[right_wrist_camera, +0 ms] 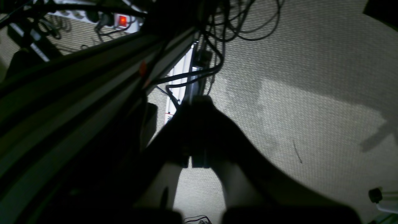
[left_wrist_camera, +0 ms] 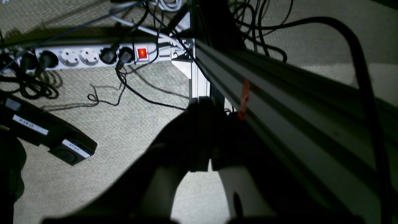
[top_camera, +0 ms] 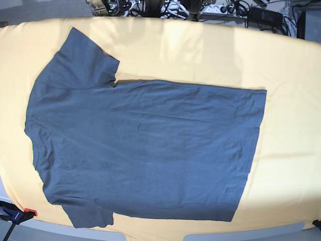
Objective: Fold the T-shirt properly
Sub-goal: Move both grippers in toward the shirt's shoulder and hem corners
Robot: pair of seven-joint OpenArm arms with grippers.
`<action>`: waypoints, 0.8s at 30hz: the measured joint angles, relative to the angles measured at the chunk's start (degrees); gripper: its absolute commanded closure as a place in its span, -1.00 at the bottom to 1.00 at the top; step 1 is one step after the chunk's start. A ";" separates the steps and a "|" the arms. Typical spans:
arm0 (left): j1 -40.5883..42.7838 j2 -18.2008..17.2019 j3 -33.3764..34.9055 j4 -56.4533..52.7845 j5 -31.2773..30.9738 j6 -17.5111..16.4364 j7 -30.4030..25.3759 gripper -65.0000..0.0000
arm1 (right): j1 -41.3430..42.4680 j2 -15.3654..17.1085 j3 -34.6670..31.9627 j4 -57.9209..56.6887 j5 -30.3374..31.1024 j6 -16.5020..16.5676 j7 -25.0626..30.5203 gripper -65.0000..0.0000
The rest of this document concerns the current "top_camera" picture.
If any blue-grey T-shirt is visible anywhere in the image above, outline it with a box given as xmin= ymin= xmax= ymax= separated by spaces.
xmin=25 ymin=29 xmax=267 ymax=228

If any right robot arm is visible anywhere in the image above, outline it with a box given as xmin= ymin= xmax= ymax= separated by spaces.
xmin=85 ymin=0 xmax=133 ymax=17

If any white power strip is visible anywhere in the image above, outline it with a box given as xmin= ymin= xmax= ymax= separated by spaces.
xmin=160 ymin=2 xmax=236 ymax=16

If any black power adapter brick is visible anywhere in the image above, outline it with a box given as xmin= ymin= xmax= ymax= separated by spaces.
xmin=248 ymin=8 xmax=283 ymax=27

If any blue clamp with red pad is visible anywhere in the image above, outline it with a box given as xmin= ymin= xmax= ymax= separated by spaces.
xmin=1 ymin=201 xmax=38 ymax=241

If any black clamp at right edge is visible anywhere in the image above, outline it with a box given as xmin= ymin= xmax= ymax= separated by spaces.
xmin=312 ymin=220 xmax=321 ymax=231

